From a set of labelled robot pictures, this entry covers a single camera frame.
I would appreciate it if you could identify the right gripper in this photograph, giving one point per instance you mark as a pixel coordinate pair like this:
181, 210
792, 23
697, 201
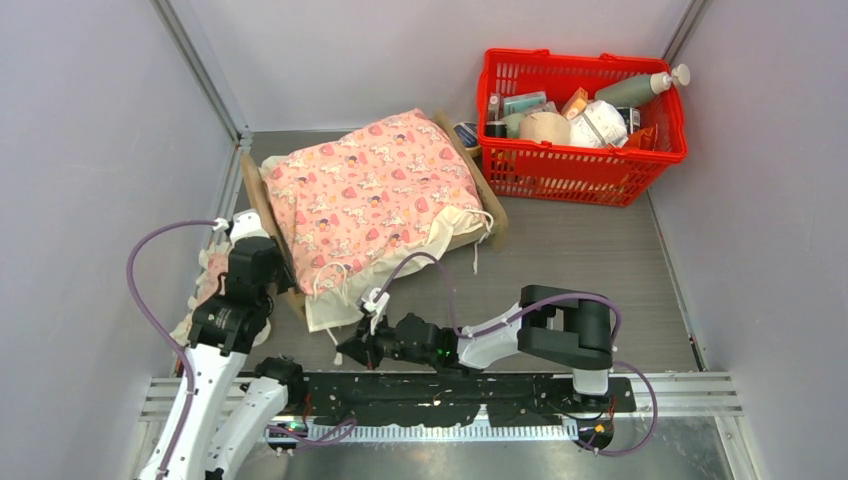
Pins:
362, 347

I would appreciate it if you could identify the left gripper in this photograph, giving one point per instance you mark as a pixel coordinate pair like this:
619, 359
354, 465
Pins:
286, 279

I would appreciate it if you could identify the pink unicorn mattress cushion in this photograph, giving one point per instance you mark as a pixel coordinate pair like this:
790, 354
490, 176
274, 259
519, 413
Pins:
374, 204

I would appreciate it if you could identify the wooden pet bed frame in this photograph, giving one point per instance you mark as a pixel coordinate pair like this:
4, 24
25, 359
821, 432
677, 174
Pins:
258, 198

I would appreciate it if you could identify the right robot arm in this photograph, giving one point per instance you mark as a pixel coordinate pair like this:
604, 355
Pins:
570, 328

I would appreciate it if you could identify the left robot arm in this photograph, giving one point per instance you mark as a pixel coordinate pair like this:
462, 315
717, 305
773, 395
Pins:
198, 440

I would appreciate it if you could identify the small pink ruffled pillow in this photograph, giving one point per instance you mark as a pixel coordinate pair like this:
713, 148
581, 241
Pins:
211, 283

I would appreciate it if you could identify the beige tape roll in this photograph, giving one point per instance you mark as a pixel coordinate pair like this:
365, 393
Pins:
545, 127

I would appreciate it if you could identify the teal box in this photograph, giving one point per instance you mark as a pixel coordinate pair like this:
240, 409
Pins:
519, 103

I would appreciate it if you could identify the red plastic basket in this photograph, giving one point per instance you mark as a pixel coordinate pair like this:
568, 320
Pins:
606, 176

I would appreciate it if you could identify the orange small box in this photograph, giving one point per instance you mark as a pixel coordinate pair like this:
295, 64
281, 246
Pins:
575, 105

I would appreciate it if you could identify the white round pouch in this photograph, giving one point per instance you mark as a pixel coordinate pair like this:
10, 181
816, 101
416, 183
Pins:
598, 126

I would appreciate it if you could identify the orange snack packet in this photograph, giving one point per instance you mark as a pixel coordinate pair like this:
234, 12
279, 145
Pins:
643, 139

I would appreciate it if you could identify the green pump bottle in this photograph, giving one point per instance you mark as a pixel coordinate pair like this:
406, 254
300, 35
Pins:
642, 89

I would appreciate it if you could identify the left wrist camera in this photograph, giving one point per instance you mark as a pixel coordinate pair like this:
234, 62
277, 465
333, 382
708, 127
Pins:
245, 224

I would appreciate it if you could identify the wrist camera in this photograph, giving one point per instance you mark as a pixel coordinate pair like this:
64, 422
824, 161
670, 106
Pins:
245, 224
373, 304

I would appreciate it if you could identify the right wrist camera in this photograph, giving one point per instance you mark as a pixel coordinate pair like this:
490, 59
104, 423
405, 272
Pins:
373, 304

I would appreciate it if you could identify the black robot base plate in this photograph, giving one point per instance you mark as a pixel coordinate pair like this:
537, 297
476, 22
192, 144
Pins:
410, 399

